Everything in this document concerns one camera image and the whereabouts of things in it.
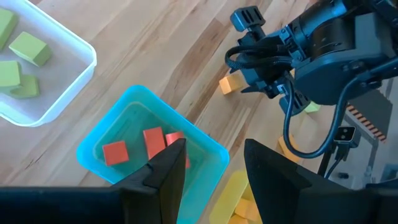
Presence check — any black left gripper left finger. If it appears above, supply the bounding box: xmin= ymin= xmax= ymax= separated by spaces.
xmin=112 ymin=138 xmax=187 ymax=224

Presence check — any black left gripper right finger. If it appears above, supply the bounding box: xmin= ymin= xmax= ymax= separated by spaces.
xmin=243 ymin=138 xmax=312 ymax=224

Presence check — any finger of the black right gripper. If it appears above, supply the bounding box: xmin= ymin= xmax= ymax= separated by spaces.
xmin=279 ymin=93 xmax=312 ymax=116
xmin=241 ymin=86 xmax=271 ymax=98

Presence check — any green wooden cube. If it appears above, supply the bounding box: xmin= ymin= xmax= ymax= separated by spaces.
xmin=9 ymin=73 xmax=40 ymax=100
xmin=8 ymin=30 xmax=53 ymax=67
xmin=0 ymin=60 xmax=23 ymax=88
xmin=303 ymin=101 xmax=322 ymax=114

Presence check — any orange wooden cube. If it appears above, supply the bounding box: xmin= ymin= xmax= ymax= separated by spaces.
xmin=218 ymin=73 xmax=246 ymax=96
xmin=228 ymin=213 xmax=249 ymax=224
xmin=233 ymin=197 xmax=261 ymax=222

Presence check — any red rectangular wooden block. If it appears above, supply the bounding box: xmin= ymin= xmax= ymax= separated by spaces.
xmin=142 ymin=126 xmax=167 ymax=161
xmin=164 ymin=131 xmax=191 ymax=170

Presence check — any red wooden cube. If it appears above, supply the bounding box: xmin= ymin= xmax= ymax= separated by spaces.
xmin=101 ymin=139 xmax=130 ymax=167

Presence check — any green rectangular wooden block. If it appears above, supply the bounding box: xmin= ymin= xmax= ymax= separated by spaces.
xmin=0 ymin=7 xmax=19 ymax=50

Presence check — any yellow plastic bin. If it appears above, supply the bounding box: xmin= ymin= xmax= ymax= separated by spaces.
xmin=208 ymin=169 xmax=265 ymax=224

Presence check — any teal plastic bin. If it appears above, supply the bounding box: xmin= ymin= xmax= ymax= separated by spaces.
xmin=76 ymin=84 xmax=231 ymax=224

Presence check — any orange black striped strip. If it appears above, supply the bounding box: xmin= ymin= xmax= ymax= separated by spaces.
xmin=346 ymin=103 xmax=388 ymax=142

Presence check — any clear plastic bin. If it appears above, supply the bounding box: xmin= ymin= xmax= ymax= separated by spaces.
xmin=0 ymin=0 xmax=98 ymax=128

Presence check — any small silver depth camera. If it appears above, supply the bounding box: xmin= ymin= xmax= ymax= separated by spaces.
xmin=334 ymin=125 xmax=361 ymax=149

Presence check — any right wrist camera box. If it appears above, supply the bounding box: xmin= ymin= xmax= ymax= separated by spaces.
xmin=229 ymin=5 xmax=267 ymax=32

